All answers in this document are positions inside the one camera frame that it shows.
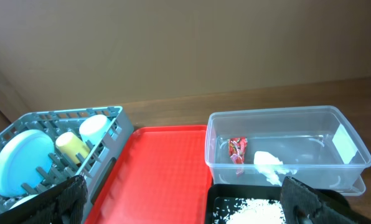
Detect light blue plate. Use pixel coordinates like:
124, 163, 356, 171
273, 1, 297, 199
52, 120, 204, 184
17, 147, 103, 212
0, 129, 55, 197

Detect yellow plastic cup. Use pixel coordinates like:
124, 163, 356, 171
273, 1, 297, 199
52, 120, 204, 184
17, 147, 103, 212
55, 132, 90, 164

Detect green bowl with rice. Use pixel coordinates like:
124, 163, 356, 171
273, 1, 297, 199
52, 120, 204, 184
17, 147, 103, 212
10, 194, 37, 209

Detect red snack wrapper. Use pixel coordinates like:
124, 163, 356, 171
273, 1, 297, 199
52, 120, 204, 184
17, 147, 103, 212
228, 137, 248, 165

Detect red plastic tray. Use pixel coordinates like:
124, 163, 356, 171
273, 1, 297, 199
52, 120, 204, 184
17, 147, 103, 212
85, 125, 212, 224

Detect black plastic bin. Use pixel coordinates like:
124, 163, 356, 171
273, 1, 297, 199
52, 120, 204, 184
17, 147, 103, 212
204, 183, 351, 224

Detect pale blue bowl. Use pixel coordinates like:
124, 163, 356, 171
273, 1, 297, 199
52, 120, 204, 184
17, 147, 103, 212
79, 114, 111, 145

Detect grey dishwasher rack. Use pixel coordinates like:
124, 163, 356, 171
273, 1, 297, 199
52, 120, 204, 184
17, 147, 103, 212
0, 106, 134, 219

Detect spilled rice and peanut shells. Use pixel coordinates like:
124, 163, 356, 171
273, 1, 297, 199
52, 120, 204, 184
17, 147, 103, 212
211, 197, 286, 224

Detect white napkin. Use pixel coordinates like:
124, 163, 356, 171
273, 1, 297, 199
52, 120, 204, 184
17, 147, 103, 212
253, 151, 298, 186

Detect clear plastic bin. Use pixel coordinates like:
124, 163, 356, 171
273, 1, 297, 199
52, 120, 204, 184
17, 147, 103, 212
205, 106, 371, 196

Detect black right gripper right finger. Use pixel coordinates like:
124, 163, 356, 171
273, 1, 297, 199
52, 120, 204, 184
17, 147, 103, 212
280, 177, 371, 224

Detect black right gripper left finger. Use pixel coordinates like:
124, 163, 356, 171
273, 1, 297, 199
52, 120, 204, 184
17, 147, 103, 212
0, 175, 88, 224

